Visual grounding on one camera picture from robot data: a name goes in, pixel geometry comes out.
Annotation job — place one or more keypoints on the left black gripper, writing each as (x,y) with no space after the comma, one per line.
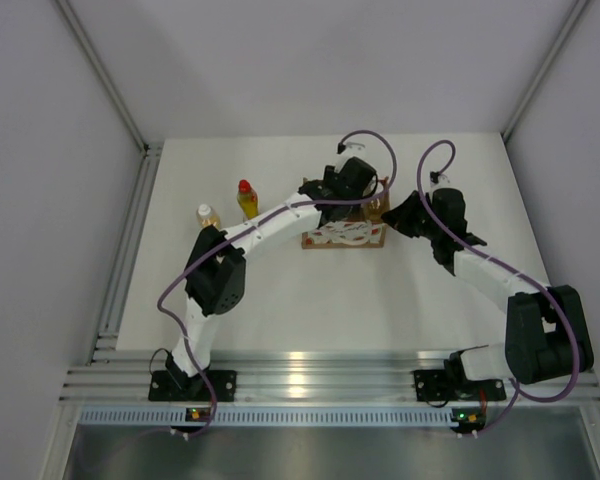
(329,171)

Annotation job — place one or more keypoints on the red cap yellow bottle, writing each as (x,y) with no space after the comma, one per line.
(247,199)

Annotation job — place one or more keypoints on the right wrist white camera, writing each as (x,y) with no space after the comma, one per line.
(438,180)

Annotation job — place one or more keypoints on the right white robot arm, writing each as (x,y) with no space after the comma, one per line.
(546,334)

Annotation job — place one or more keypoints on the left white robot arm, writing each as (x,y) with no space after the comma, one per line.
(216,269)

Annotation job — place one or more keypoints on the burlap watermelon canvas bag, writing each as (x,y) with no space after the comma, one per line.
(355,231)

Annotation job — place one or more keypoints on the white cap clear bottle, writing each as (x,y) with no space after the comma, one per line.
(374,209)

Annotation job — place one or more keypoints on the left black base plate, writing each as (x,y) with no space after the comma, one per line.
(163,388)

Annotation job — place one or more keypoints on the white cap amber bottle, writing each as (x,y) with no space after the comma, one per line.
(207,216)

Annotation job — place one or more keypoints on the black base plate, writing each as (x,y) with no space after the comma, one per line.
(163,388)
(437,388)

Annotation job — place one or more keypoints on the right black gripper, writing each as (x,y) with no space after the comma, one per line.
(400,217)

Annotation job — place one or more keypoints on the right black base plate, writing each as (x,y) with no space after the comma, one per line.
(437,388)

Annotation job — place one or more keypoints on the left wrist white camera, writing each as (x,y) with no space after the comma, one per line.
(354,147)

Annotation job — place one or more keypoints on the wrist white camera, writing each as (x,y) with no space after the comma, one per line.
(354,147)
(438,180)

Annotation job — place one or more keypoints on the white slotted cable duct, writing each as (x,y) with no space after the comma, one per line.
(251,416)

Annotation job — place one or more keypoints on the aluminium extrusion rail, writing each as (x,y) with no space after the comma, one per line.
(263,377)

